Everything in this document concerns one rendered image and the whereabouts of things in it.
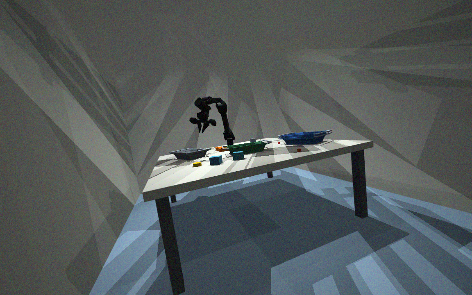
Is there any green plastic tray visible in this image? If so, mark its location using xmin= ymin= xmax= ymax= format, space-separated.
xmin=227 ymin=141 xmax=267 ymax=156

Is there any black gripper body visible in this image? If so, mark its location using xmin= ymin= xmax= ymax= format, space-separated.
xmin=189 ymin=112 xmax=216 ymax=126

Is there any light blue block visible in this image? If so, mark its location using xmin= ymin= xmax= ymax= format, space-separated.
xmin=232 ymin=151 xmax=244 ymax=160
xmin=209 ymin=155 xmax=223 ymax=165

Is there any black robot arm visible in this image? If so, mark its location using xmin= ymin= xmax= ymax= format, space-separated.
xmin=194 ymin=96 xmax=235 ymax=146

